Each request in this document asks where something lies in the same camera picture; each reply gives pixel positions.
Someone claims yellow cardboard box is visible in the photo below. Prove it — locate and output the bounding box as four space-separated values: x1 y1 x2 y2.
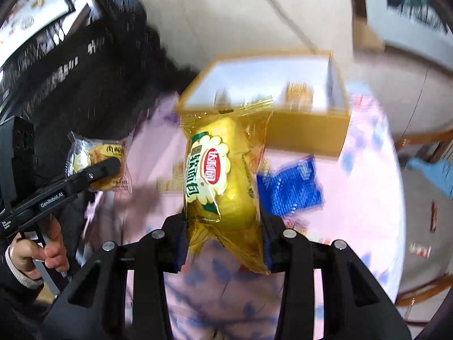
176 52 352 158

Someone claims white plug cable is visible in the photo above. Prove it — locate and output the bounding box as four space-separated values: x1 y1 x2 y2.
258 0 319 54

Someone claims person's left hand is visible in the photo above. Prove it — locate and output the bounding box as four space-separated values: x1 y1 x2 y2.
7 216 69 281

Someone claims yellow bread packet red label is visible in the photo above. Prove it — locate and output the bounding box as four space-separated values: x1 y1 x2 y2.
180 101 275 275

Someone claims blue cloth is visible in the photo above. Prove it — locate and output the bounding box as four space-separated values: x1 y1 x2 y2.
405 158 453 199

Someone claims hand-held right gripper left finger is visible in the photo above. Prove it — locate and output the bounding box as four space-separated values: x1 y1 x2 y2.
42 214 188 340

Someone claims painted panel in frame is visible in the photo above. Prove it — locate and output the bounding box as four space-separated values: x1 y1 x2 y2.
0 0 76 68

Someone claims clear cake packet brown label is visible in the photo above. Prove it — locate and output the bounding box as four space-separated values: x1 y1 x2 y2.
67 131 132 192

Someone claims person's left forearm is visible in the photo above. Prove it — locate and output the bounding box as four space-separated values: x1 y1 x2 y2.
0 251 71 340

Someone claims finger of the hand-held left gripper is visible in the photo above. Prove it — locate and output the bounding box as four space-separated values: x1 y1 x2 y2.
65 156 121 199

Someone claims red white small packet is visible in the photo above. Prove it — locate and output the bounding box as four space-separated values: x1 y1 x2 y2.
410 243 431 258

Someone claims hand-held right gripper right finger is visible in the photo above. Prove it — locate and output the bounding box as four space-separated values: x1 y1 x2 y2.
260 214 411 340

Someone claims framed lotus painting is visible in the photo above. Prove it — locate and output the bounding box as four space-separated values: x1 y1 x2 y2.
382 0 453 50

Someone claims blue snack packet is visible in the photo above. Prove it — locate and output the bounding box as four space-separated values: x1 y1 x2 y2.
255 155 325 217

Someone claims cardboard corner protector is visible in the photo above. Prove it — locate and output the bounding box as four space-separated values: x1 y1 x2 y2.
352 18 386 55

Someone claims dark red small packet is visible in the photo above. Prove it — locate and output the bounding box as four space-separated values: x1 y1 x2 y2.
429 201 439 232

